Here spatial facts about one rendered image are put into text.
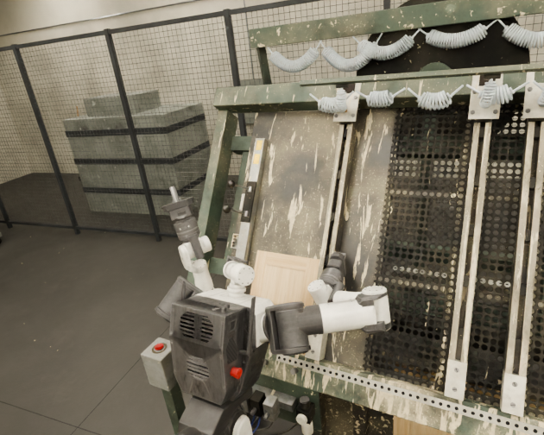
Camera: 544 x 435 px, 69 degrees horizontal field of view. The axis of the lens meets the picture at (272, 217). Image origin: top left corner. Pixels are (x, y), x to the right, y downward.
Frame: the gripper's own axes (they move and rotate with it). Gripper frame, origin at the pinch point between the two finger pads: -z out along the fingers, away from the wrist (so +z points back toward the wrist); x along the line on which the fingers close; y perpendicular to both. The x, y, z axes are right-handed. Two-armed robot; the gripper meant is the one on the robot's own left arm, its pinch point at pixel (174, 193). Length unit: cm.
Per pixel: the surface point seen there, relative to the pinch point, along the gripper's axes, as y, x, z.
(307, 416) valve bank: 16, 23, 99
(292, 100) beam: -33, 59, -22
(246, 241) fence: -27.2, 18.4, 33.1
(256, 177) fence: -36.4, 31.9, 6.5
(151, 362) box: -5, -36, 66
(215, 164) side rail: -50, 14, -5
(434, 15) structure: -36, 133, -39
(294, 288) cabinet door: -10, 33, 56
